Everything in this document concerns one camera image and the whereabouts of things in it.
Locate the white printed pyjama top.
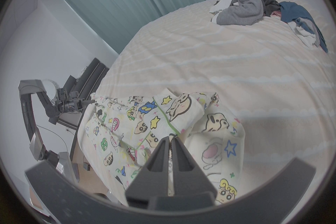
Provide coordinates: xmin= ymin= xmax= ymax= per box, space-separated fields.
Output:
xmin=79 ymin=88 xmax=246 ymax=208

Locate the pile of clothes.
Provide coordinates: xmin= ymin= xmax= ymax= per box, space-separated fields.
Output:
xmin=209 ymin=0 xmax=280 ymax=26

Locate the dark grey chest of drawers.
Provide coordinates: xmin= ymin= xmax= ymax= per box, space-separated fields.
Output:
xmin=56 ymin=58 xmax=110 ymax=131

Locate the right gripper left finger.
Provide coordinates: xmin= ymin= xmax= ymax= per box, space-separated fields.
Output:
xmin=125 ymin=136 xmax=170 ymax=209

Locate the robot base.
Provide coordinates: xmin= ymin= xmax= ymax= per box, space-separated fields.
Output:
xmin=56 ymin=152 xmax=80 ymax=184

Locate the dark grey dressing table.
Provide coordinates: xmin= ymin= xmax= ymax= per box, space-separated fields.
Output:
xmin=62 ymin=75 xmax=80 ymax=93

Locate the dark blue garment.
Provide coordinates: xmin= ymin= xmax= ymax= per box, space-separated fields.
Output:
xmin=278 ymin=1 xmax=328 ymax=53

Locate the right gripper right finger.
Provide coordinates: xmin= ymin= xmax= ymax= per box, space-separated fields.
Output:
xmin=172 ymin=137 xmax=219 ymax=205

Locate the round white-framed mirror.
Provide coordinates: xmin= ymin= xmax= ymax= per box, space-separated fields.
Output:
xmin=42 ymin=79 xmax=60 ymax=104

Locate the bed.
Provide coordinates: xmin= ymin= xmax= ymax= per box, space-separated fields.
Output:
xmin=77 ymin=0 xmax=336 ymax=208

